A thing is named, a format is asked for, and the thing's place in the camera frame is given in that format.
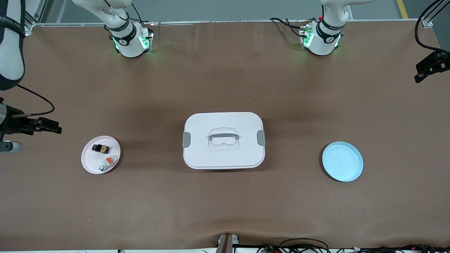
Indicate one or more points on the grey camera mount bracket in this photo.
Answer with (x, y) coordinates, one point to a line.
(226, 243)

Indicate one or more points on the blue round plate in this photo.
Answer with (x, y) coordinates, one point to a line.
(342, 161)

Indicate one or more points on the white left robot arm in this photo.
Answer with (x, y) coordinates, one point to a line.
(321, 38)

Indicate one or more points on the white lidded storage box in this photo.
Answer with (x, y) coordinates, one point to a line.
(223, 140)

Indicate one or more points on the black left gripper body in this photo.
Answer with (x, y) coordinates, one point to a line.
(441, 58)

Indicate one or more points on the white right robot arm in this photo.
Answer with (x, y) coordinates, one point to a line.
(128, 42)

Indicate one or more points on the black and orange switch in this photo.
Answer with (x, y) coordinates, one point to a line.
(100, 148)

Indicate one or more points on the pink round plate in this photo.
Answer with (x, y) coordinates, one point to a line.
(93, 161)

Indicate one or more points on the brown table mat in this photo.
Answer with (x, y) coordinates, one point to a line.
(225, 203)

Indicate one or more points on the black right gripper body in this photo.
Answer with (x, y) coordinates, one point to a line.
(13, 125)

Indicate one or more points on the white and orange switch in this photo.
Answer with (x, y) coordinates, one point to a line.
(109, 161)

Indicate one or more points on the aluminium frame post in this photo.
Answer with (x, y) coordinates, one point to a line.
(430, 19)
(35, 15)

